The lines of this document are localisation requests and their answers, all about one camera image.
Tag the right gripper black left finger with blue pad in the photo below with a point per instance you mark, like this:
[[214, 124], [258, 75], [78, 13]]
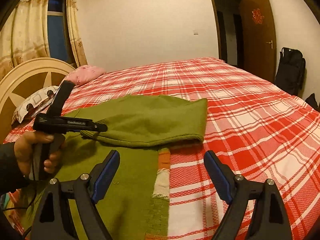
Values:
[[53, 219]]

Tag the green knit sweater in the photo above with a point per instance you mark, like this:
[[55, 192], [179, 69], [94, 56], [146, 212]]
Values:
[[143, 129]]

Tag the dark sleeve forearm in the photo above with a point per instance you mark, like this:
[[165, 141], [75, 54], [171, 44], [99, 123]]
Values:
[[14, 169]]

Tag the person's left hand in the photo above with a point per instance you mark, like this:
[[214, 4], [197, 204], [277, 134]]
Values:
[[23, 150]]

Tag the white patterned pillow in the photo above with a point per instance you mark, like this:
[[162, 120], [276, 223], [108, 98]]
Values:
[[34, 104]]

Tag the pink pillow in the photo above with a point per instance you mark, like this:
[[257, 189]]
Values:
[[84, 74]]

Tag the cream wooden headboard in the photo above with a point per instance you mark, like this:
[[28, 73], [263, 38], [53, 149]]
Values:
[[24, 80]]

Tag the dark window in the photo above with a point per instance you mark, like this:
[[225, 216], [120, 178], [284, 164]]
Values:
[[58, 36]]

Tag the red white plaid bedspread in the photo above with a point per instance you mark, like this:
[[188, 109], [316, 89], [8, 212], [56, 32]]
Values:
[[254, 127]]

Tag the beige curtain left panel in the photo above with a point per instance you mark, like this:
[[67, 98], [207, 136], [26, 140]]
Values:
[[24, 36]]

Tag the beige curtain panel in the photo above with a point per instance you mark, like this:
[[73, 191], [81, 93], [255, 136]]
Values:
[[74, 34], [24, 36]]

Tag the black dark object on floor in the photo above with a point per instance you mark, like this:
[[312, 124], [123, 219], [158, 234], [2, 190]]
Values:
[[311, 101]]

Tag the beige curtain right panel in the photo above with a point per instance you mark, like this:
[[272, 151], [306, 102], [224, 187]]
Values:
[[74, 34]]

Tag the black backpack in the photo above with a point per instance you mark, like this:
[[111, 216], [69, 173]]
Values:
[[291, 71]]

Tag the brown wooden door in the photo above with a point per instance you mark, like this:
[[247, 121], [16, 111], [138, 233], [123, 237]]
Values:
[[259, 59]]

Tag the red door decoration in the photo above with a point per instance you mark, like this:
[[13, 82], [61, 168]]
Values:
[[257, 16]]

